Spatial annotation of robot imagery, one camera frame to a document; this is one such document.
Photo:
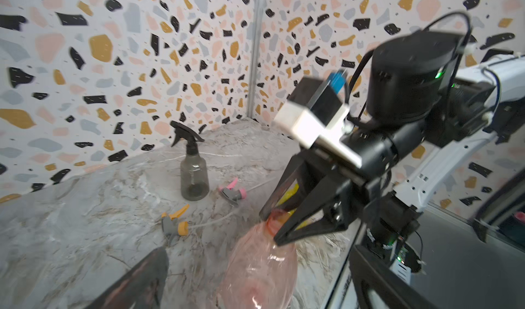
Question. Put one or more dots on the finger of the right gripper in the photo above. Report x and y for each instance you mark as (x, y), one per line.
(323, 211)
(292, 173)

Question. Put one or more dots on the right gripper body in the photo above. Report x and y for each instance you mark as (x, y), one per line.
(362, 189)

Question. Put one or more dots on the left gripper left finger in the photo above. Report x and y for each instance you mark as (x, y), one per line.
(141, 287)

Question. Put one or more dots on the black spray nozzle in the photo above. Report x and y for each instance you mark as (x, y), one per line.
(184, 132)

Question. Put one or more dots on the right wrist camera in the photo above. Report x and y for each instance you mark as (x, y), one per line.
(315, 115)

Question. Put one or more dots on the orange grey spray nozzle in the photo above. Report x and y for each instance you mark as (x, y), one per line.
(172, 227)

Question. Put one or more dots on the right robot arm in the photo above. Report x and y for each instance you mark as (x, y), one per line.
(376, 145)

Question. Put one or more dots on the pink grey spray nozzle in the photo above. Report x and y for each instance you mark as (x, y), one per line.
(231, 194)

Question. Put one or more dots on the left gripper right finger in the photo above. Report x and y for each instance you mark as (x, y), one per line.
(370, 274)

